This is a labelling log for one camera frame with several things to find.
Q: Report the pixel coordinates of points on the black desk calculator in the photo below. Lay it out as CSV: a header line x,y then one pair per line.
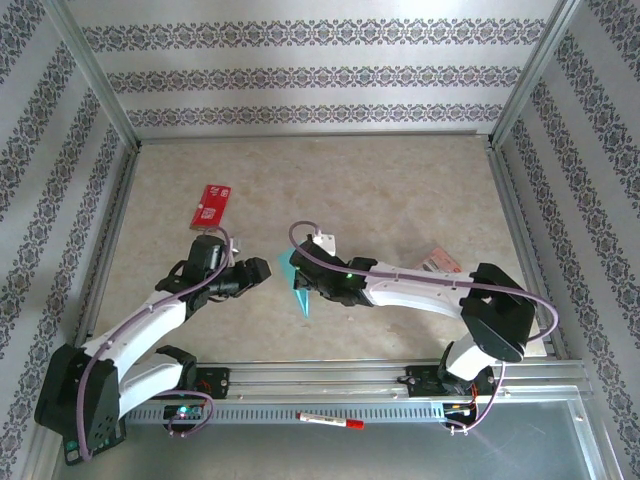
x,y
72,452

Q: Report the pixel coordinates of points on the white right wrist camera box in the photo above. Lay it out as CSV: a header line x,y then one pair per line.
x,y
325,242

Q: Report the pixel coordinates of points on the small circuit board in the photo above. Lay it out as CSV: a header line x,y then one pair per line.
x,y
457,409
182,411

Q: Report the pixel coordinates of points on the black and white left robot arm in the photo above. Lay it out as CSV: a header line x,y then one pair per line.
x,y
75,400

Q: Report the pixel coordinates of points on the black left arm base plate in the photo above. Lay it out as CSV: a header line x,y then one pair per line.
x,y
220,382

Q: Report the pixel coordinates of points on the white marker with red cap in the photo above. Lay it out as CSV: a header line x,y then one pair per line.
x,y
325,420

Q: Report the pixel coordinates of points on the aluminium mounting rail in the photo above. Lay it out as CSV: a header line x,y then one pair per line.
x,y
325,375

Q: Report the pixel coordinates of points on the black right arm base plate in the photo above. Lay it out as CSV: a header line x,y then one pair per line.
x,y
422,382

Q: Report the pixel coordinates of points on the light blue paper sheet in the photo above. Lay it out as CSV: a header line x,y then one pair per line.
x,y
286,264

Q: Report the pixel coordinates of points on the long aluminium frame rail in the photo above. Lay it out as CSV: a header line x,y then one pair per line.
x,y
310,135

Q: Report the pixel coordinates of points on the red snack packet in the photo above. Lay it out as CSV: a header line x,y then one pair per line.
x,y
210,210

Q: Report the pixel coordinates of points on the aluminium side frame rail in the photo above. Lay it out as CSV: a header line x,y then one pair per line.
x,y
115,225
513,210

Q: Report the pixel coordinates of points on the aluminium frame post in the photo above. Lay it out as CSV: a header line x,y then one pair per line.
x,y
85,65
535,65

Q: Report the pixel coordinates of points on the grey metal sheet shelf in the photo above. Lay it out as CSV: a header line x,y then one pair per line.
x,y
350,455

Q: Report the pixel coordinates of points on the pink blister pack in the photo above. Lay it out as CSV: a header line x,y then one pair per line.
x,y
440,260

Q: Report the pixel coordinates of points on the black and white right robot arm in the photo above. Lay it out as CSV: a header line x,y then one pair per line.
x,y
500,315

